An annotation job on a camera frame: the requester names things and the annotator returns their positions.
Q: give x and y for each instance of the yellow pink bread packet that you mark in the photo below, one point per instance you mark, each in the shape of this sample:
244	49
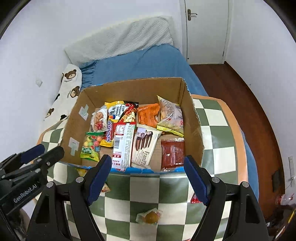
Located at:
171	115

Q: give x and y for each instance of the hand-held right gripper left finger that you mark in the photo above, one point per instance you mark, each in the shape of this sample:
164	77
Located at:
99	180

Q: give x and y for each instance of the dark red snack packet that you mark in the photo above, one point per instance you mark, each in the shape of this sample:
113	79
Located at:
172	153

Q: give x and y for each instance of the yellow mushroom print snack packet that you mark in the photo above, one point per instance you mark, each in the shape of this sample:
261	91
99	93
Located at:
106	188

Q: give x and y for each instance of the large orange snack packet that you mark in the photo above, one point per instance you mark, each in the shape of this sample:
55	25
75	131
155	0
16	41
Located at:
148	114

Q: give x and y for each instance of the green candy packet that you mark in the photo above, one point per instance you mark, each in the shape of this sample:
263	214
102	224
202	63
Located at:
90	148

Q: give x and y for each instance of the white red snack packet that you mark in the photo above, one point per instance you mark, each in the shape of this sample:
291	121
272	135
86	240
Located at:
122	148

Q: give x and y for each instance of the small red snack packet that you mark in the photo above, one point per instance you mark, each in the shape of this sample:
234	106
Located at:
195	199

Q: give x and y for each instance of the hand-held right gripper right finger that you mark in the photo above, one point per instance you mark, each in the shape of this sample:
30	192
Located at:
196	180

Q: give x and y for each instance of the round yellow cake in wrapper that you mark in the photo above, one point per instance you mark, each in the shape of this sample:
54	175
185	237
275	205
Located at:
150	217

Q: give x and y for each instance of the yellow instant noodle packet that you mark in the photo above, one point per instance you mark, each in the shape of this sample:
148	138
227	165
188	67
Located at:
119	111

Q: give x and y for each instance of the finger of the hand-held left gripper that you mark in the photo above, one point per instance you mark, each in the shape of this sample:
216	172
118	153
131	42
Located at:
32	151
54	156

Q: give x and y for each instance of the cardboard box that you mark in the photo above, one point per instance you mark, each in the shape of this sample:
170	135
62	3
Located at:
76	120

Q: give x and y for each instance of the grey textured pillow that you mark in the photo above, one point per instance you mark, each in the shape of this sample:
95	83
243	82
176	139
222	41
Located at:
120	39

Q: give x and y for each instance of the white door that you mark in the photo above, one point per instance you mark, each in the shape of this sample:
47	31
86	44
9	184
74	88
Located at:
208	34

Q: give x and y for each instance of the white wall outlet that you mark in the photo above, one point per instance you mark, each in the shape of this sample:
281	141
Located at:
38	83

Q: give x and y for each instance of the clear nut cookie packet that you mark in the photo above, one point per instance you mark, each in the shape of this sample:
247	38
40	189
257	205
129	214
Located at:
98	121

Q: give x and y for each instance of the white chocolate stick packet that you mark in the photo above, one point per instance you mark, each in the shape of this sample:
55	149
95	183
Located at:
143	143

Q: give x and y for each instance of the green white checkered mat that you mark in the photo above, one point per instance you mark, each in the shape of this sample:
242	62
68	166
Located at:
143	185

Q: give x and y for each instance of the white bear print pillow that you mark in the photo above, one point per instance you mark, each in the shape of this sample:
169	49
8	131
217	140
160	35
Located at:
69	92

